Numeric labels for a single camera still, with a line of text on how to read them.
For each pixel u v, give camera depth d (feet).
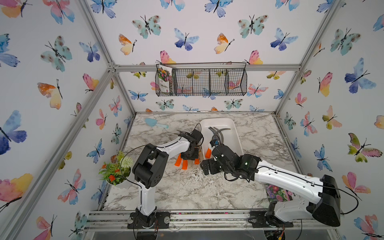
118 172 2.42
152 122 3.76
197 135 2.60
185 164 3.01
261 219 2.43
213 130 3.62
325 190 1.37
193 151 2.59
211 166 2.13
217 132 3.55
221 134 3.53
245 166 1.69
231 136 3.49
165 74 2.88
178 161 3.06
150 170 1.64
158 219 2.39
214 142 2.19
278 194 2.67
